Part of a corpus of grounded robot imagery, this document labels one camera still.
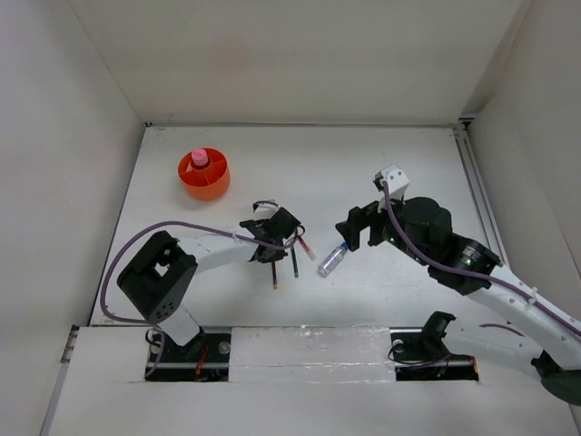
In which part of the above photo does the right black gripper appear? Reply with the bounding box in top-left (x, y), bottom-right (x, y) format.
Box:
top-left (335, 188), bottom-right (430, 266)

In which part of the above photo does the pink capped small bottle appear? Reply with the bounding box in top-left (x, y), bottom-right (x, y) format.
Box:
top-left (190, 148), bottom-right (211, 170)

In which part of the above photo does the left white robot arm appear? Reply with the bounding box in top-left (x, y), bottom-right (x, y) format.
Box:
top-left (116, 207), bottom-right (303, 361)

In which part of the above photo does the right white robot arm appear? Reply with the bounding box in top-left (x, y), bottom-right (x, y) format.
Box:
top-left (335, 197), bottom-right (580, 405)

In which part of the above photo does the green pen refill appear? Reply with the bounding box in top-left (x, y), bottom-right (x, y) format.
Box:
top-left (290, 247), bottom-right (300, 279)

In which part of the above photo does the red pen refill with white end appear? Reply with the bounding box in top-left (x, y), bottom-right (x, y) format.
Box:
top-left (298, 236), bottom-right (316, 262)

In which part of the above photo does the clear spray bottle blue nozzle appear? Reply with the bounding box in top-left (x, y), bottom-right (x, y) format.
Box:
top-left (318, 243), bottom-right (349, 278)

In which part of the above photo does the orange round compartment organizer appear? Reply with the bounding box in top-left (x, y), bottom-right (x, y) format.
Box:
top-left (177, 147), bottom-right (231, 202)

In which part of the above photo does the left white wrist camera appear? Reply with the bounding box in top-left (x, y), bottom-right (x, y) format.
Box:
top-left (251, 199), bottom-right (280, 213)

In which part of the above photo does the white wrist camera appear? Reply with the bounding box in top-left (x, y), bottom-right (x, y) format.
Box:
top-left (373, 164), bottom-right (409, 201)
top-left (251, 199), bottom-right (280, 213)

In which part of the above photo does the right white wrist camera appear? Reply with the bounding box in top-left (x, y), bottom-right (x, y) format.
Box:
top-left (373, 164), bottom-right (409, 201)

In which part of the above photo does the aluminium rail right edge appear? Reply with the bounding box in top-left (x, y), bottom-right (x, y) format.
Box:
top-left (451, 118), bottom-right (508, 263)

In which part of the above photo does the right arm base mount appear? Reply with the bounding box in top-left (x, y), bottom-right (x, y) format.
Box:
top-left (387, 331), bottom-right (479, 382)

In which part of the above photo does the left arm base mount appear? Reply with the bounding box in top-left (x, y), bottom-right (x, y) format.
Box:
top-left (144, 330), bottom-right (231, 382)

